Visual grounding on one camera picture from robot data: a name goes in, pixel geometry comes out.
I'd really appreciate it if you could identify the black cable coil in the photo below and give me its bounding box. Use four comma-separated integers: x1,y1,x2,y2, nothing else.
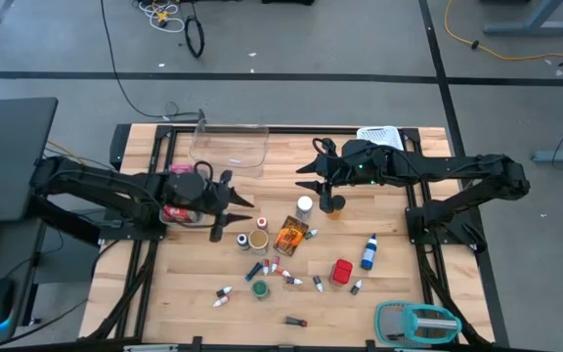
185,14,206,60

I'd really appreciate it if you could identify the teal handled grater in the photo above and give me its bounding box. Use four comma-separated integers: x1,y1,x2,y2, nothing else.
373,299,463,348

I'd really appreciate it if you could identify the orange brown snack packet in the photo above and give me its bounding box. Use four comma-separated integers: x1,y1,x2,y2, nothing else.
273,214,310,258

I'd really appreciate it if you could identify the red Froot Loops cereal box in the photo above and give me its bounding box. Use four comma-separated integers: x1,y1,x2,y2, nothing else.
162,204,199,225

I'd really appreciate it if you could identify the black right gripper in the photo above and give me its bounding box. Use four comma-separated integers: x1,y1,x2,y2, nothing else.
294,138,370,215

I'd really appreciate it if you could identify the glass spice jar green lid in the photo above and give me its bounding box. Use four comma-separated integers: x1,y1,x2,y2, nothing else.
250,279,271,301

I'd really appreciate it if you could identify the white perforated plastic basket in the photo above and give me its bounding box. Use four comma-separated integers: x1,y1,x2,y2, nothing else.
356,125,405,152

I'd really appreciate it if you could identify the grey side desk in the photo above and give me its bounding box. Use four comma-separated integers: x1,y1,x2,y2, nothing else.
0,217,43,343

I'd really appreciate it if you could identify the yellow floor cable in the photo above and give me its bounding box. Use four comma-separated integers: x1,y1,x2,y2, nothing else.
444,0,563,63

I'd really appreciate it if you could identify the grey table leg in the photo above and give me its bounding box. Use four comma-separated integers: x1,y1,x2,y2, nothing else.
483,0,563,37

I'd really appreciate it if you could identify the white cable bundle yellow plug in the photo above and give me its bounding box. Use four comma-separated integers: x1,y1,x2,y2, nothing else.
137,0,186,34

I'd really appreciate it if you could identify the dark tube teal cap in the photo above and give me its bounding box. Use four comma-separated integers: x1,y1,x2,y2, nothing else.
244,262,263,283

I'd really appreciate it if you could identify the clear plastic bin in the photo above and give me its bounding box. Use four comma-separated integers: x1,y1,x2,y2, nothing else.
188,118,271,180

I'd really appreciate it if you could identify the black desk top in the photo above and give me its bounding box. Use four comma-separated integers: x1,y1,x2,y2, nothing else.
0,96,60,225

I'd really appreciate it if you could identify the red smoked paprika tin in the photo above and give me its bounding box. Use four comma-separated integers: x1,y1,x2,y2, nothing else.
328,258,354,286

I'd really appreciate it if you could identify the spice jar gold lid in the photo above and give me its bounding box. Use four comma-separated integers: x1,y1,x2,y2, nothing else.
247,228,271,256

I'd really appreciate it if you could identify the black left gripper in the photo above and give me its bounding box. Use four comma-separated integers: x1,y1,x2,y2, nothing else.
163,168,256,244

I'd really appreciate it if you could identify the orange spice jar black lid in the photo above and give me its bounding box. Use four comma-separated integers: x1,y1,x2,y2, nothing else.
328,194,347,221

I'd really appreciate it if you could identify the blue food colour bottle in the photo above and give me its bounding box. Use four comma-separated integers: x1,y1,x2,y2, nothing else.
360,233,378,272

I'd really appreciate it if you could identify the beige plastic organiser bin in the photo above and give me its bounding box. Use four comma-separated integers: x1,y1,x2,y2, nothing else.
157,163,214,229

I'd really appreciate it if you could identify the spice jar white lid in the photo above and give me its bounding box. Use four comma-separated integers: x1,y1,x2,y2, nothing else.
294,195,315,222

